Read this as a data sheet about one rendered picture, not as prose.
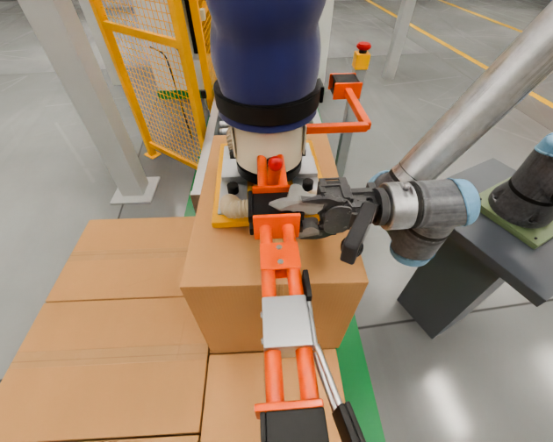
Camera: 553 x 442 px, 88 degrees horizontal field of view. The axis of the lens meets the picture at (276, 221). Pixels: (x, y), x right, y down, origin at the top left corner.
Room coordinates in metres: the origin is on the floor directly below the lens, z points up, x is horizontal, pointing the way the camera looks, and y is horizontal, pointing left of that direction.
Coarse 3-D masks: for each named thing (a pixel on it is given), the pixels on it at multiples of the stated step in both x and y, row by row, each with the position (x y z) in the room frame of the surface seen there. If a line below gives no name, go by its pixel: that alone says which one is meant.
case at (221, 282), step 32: (320, 160) 0.74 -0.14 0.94; (192, 256) 0.38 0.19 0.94; (224, 256) 0.38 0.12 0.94; (256, 256) 0.38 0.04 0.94; (320, 256) 0.38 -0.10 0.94; (192, 288) 0.30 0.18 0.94; (224, 288) 0.30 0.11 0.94; (256, 288) 0.30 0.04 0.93; (288, 288) 0.31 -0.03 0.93; (320, 288) 0.31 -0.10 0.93; (352, 288) 0.31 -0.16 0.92; (224, 320) 0.30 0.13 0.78; (256, 320) 0.30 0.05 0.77; (320, 320) 0.31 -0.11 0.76
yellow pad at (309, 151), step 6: (306, 144) 0.77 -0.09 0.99; (312, 144) 0.78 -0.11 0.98; (306, 150) 0.73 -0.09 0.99; (312, 150) 0.74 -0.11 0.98; (318, 162) 0.68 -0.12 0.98; (318, 168) 0.65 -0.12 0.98; (318, 174) 0.63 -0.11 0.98; (294, 180) 0.59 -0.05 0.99; (300, 180) 0.59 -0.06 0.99; (306, 180) 0.56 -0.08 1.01; (312, 180) 0.56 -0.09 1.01; (318, 180) 0.59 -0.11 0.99; (306, 186) 0.55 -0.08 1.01; (312, 186) 0.55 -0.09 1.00; (306, 216) 0.47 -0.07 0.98; (312, 216) 0.47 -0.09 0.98; (318, 216) 0.47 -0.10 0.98
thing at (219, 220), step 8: (224, 144) 0.77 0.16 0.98; (224, 152) 0.72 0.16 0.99; (232, 152) 0.69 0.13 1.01; (216, 184) 0.58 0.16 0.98; (224, 184) 0.57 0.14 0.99; (232, 184) 0.54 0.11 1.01; (240, 184) 0.57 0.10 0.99; (248, 184) 0.58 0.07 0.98; (216, 192) 0.55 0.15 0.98; (224, 192) 0.54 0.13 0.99; (232, 192) 0.53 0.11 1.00; (240, 192) 0.54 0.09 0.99; (216, 200) 0.52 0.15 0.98; (216, 208) 0.49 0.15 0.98; (216, 216) 0.47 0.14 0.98; (224, 216) 0.47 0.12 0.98; (216, 224) 0.44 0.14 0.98; (224, 224) 0.44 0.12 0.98; (232, 224) 0.45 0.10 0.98; (240, 224) 0.45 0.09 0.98; (248, 224) 0.45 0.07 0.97
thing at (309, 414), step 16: (304, 400) 0.06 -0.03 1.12; (320, 400) 0.06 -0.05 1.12; (256, 416) 0.05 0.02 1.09; (272, 416) 0.05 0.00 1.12; (288, 416) 0.05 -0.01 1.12; (304, 416) 0.05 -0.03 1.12; (320, 416) 0.05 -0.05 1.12; (272, 432) 0.04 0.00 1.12; (288, 432) 0.04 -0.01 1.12; (304, 432) 0.04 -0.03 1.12; (320, 432) 0.04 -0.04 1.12
